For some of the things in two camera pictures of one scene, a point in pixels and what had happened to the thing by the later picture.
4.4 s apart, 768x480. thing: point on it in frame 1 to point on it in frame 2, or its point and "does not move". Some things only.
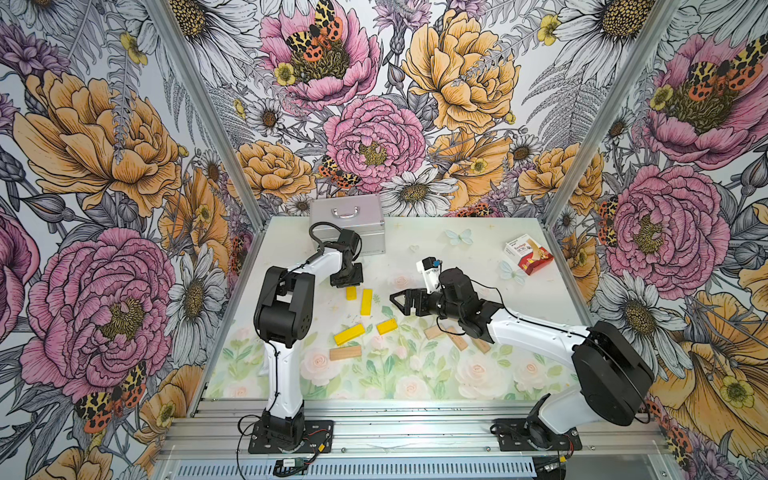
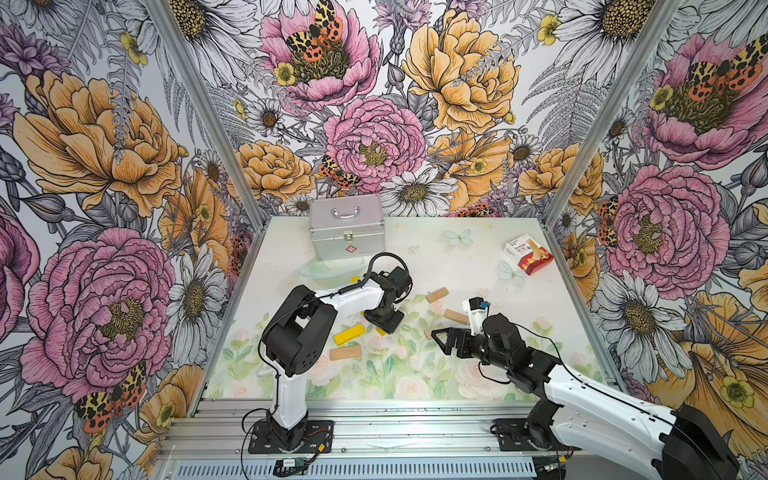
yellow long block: [349, 334] does not move
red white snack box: [528, 254] does not move
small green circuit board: [290, 463] does not move
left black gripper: [353, 282] to [387, 326]
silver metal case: [361, 214] does not move
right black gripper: [410, 300] to [454, 336]
